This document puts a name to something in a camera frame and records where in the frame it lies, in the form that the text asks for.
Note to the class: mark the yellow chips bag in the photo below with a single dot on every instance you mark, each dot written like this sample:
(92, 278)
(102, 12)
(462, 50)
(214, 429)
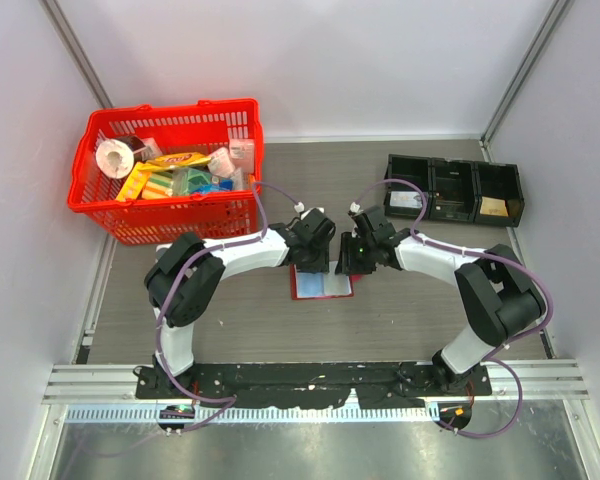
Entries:
(177, 160)

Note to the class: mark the gold card in bin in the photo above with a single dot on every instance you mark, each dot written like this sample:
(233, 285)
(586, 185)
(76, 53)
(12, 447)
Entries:
(493, 207)

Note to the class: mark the yellow orange striped package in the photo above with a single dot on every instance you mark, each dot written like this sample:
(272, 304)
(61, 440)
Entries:
(147, 182)

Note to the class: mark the red leather card holder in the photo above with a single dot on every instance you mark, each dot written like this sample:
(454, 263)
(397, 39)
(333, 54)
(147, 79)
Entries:
(309, 286)

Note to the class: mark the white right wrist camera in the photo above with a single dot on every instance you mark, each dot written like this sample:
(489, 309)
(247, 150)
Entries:
(354, 209)

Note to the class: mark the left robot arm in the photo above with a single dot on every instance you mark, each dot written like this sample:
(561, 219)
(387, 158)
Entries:
(187, 272)

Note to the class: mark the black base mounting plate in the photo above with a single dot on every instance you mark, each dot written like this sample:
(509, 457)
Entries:
(309, 386)

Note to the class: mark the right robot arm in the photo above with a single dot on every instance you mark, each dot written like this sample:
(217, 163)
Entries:
(499, 296)

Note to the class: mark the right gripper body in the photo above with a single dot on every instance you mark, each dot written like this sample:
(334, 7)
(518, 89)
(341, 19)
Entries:
(357, 255)

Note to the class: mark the black three-compartment bin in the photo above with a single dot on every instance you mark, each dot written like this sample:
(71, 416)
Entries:
(454, 188)

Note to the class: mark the red plastic shopping basket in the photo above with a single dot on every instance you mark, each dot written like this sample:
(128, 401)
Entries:
(202, 127)

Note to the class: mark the cards in left bin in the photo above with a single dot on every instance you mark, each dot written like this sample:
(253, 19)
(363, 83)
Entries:
(405, 199)

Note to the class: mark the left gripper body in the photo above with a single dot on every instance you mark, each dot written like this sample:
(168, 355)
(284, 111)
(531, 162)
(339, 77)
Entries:
(318, 260)

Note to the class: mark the black tape roll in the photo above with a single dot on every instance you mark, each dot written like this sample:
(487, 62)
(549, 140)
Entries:
(136, 145)

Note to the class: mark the pink white box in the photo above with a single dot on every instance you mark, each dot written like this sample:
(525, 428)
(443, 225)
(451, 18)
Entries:
(242, 154)

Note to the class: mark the green blue packet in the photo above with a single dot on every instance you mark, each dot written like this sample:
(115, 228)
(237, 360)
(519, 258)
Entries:
(189, 181)

